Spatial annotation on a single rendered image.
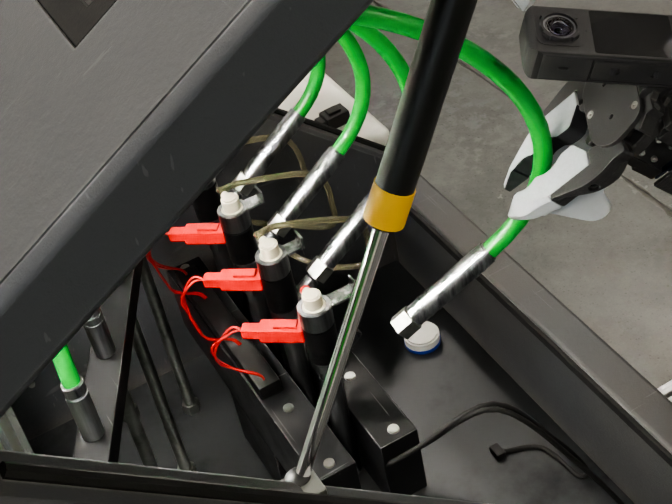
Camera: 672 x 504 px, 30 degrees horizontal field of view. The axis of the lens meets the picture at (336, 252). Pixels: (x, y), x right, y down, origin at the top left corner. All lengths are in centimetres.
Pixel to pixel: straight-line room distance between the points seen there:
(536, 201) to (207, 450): 56
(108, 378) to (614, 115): 46
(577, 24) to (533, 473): 55
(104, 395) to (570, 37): 47
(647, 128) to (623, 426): 39
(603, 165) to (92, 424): 43
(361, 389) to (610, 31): 45
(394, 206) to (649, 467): 66
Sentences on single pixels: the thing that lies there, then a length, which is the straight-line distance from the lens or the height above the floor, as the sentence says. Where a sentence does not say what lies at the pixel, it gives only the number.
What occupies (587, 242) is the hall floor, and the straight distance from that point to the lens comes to 274.
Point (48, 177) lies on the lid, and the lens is 44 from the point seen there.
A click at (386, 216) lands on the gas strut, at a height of 146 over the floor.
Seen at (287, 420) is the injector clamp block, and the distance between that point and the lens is 113.
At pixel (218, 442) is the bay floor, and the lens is 133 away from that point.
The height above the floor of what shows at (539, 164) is 125.
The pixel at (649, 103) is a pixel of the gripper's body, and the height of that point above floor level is 132.
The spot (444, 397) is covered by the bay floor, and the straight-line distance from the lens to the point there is 132.
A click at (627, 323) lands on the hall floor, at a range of 256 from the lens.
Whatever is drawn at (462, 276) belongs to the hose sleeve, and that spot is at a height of 117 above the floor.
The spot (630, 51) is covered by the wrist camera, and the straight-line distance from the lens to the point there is 82.
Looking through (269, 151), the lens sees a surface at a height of 111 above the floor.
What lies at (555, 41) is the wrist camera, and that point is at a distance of 81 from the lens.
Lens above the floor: 181
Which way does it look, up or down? 40 degrees down
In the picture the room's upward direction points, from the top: 12 degrees counter-clockwise
